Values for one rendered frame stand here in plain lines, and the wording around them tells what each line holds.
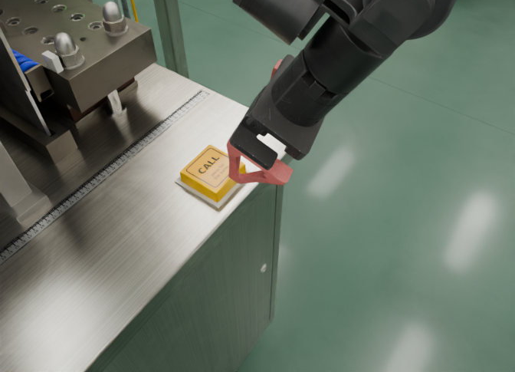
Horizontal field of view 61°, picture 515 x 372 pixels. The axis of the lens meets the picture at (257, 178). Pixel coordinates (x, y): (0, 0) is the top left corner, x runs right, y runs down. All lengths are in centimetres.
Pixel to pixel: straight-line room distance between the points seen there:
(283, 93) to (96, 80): 36
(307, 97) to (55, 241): 41
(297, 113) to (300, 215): 133
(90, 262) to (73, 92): 24
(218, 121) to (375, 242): 108
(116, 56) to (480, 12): 269
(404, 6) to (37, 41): 58
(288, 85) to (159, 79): 48
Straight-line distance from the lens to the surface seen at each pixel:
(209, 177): 63
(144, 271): 59
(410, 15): 31
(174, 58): 166
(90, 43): 73
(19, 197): 70
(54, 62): 68
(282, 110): 41
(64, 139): 73
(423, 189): 192
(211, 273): 76
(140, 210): 64
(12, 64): 67
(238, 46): 256
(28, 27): 81
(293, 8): 35
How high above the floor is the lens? 141
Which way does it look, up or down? 50 degrees down
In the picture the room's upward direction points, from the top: straight up
